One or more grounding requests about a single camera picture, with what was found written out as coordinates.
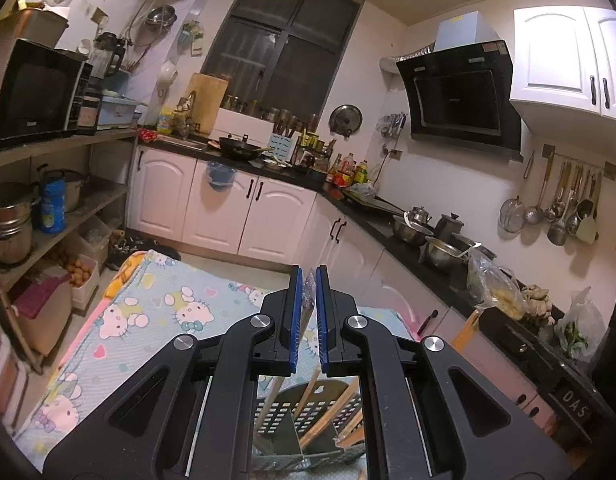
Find white upper wall cabinet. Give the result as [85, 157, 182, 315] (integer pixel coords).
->
[509, 5, 616, 125]

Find row of condiment bottles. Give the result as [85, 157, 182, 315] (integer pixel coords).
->
[327, 152, 377, 189]

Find metal box on microwave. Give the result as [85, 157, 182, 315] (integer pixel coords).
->
[0, 2, 70, 50]

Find steel pot with lid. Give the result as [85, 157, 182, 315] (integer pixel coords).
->
[38, 166, 87, 214]

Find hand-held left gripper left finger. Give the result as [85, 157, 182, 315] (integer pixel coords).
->
[42, 265, 305, 480]

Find large steel stock pot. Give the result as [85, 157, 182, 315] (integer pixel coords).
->
[0, 181, 40, 267]

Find light blue kitchen appliance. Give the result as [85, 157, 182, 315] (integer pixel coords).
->
[95, 85, 150, 129]

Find dark kitchen window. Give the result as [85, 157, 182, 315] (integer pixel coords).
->
[202, 0, 365, 137]

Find steel pot on countertop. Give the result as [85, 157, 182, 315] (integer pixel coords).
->
[391, 205, 435, 247]

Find steel mixing bowl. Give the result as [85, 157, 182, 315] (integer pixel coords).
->
[425, 237, 469, 274]

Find white countertop box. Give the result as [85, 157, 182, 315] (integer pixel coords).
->
[212, 107, 277, 144]

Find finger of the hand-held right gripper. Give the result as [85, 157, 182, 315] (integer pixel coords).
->
[482, 306, 616, 438]

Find dark shoes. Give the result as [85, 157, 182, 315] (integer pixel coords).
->
[104, 229, 182, 272]

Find black wok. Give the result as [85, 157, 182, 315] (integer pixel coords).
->
[217, 134, 275, 162]

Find white box of brown eggs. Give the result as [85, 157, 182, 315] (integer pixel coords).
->
[49, 252, 101, 312]

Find blue cloth on cabinet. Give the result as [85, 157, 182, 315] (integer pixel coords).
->
[206, 162, 237, 193]

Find blue knife rack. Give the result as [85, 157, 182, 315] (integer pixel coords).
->
[268, 132, 297, 166]

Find black blender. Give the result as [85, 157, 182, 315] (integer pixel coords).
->
[90, 32, 127, 82]

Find black range hood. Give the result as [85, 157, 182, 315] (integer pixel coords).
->
[380, 10, 524, 162]

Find flat baking tray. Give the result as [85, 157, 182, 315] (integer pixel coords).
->
[342, 184, 405, 214]

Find green perforated utensil holder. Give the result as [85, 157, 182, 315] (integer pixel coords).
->
[250, 375, 369, 480]

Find row of spice jars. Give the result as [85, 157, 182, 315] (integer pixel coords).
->
[222, 94, 321, 133]

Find hanging steel pan lid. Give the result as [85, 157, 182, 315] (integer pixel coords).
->
[329, 103, 364, 138]

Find wooden kitchen shelf unit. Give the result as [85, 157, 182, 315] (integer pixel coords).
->
[0, 127, 140, 376]

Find white plastic drawer unit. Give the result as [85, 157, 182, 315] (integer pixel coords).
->
[0, 300, 30, 436]

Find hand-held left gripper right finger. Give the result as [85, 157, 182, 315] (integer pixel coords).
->
[315, 265, 577, 480]

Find wooden cutting board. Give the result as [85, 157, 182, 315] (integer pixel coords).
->
[187, 72, 229, 137]

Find ginger roots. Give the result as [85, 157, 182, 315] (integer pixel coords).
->
[519, 284, 554, 319]

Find black microwave oven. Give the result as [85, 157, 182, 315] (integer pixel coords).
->
[0, 37, 93, 154]

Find row of hanging kitchen utensils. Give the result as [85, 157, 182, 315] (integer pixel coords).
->
[498, 145, 616, 247]

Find hanging steel colander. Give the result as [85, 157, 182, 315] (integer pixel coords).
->
[145, 3, 179, 32]

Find clear plastic food bag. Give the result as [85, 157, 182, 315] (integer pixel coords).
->
[466, 246, 527, 319]

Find cartoon cat printed blanket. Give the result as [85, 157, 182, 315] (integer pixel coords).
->
[13, 249, 419, 461]

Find white bag of greens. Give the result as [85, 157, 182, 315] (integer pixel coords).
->
[554, 286, 607, 362]

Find blue plastic canister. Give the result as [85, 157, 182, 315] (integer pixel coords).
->
[38, 174, 69, 236]

